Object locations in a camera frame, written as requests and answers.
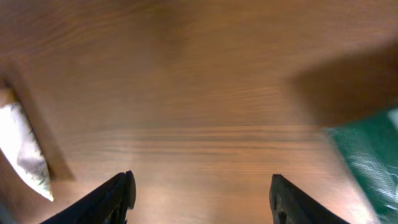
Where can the white cream tube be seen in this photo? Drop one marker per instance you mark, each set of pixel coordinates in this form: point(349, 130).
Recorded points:
point(20, 145)

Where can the green 3M wipes packet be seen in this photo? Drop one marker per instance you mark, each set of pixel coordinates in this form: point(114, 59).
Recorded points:
point(369, 148)

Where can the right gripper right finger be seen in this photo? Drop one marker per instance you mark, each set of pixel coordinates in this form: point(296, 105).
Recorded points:
point(291, 205)

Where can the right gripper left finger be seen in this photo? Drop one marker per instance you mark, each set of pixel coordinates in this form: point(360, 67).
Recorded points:
point(108, 203)

